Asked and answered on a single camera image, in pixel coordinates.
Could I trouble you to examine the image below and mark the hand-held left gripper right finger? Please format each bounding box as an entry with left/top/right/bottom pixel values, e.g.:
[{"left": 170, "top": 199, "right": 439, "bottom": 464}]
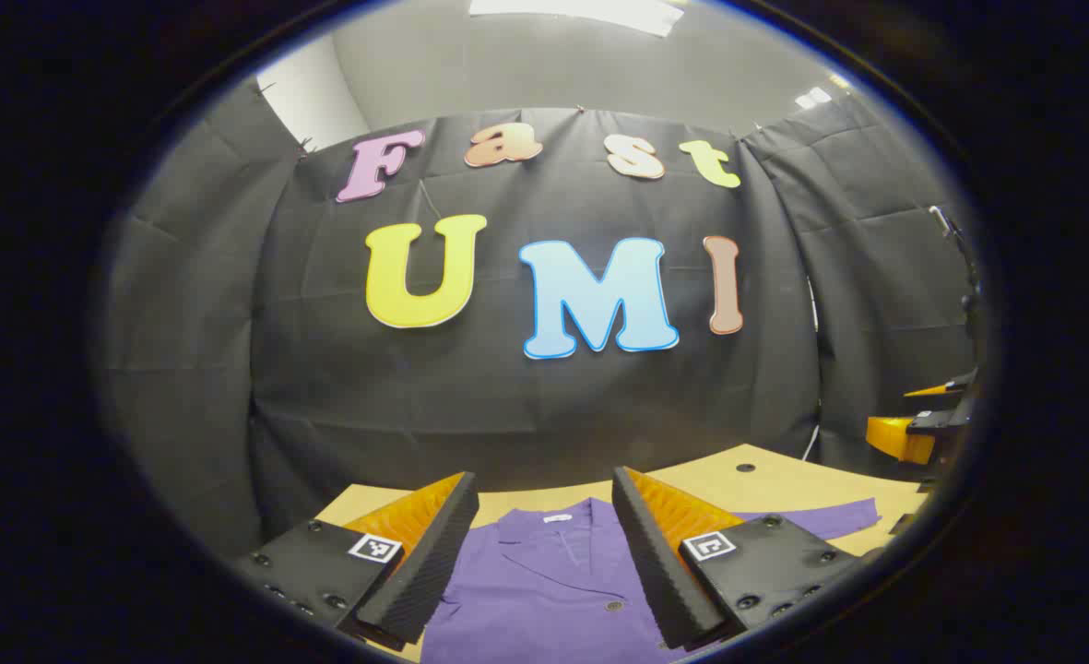
[{"left": 610, "top": 466, "right": 863, "bottom": 651}]

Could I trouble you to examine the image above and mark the purple button-up shirt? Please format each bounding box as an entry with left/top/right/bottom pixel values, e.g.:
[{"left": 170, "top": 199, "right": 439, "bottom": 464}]
[{"left": 420, "top": 498, "right": 882, "bottom": 664}]

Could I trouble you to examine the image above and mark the white cable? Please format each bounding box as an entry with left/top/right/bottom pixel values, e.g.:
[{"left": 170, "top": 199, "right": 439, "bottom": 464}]
[{"left": 798, "top": 277, "right": 823, "bottom": 462}]

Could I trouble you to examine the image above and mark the black backdrop cloth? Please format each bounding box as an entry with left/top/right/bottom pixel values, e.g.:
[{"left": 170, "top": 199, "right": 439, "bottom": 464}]
[{"left": 106, "top": 78, "right": 983, "bottom": 559}]

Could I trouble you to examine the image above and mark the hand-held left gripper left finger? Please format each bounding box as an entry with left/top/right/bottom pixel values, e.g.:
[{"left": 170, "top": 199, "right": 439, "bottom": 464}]
[{"left": 231, "top": 471, "right": 480, "bottom": 652}]

